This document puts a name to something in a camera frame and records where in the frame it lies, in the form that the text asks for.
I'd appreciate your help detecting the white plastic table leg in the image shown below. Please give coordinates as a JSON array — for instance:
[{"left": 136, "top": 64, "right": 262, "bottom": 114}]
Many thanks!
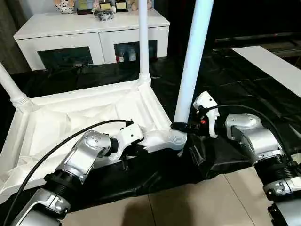
[
  {"left": 0, "top": 62, "right": 32, "bottom": 108},
  {"left": 171, "top": 0, "right": 215, "bottom": 151},
  {"left": 138, "top": 0, "right": 152, "bottom": 88}
]

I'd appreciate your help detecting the white plastic table top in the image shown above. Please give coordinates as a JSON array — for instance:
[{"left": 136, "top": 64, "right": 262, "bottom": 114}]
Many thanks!
[{"left": 0, "top": 79, "right": 187, "bottom": 196}]

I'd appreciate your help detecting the black mat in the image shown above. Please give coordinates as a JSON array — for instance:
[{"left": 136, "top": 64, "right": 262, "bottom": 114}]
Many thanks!
[{"left": 0, "top": 56, "right": 301, "bottom": 212}]

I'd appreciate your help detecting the flat white board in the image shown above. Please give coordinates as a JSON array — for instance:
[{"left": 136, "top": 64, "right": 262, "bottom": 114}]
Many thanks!
[{"left": 231, "top": 46, "right": 301, "bottom": 99}]

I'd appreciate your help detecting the black and white bundle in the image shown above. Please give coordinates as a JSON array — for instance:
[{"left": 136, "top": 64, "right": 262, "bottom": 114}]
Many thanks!
[{"left": 93, "top": 9, "right": 116, "bottom": 23}]

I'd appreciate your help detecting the white cabinet with glass doors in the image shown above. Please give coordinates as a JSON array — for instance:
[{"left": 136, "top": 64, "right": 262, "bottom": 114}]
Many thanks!
[{"left": 13, "top": 10, "right": 170, "bottom": 71}]

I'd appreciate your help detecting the white spotted plush toy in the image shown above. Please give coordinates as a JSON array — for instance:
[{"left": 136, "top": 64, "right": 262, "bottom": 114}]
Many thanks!
[{"left": 53, "top": 0, "right": 76, "bottom": 14}]

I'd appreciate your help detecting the grey-green curtain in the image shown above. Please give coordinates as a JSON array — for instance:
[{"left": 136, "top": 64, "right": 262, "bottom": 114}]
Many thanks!
[{"left": 0, "top": 0, "right": 31, "bottom": 75}]

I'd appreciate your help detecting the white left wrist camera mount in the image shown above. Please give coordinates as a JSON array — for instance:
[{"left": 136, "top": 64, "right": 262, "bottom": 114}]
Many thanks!
[{"left": 115, "top": 123, "right": 144, "bottom": 162}]

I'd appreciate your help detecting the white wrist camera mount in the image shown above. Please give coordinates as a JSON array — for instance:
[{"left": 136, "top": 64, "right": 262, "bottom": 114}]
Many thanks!
[
  {"left": 192, "top": 91, "right": 221, "bottom": 138},
  {"left": 115, "top": 123, "right": 144, "bottom": 162}
]

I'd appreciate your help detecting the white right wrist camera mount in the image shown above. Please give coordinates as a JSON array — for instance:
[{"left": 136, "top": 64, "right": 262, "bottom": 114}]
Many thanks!
[{"left": 192, "top": 91, "right": 221, "bottom": 138}]

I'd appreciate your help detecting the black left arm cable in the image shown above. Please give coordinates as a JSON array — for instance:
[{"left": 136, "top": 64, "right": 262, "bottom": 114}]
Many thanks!
[{"left": 4, "top": 119, "right": 135, "bottom": 226}]

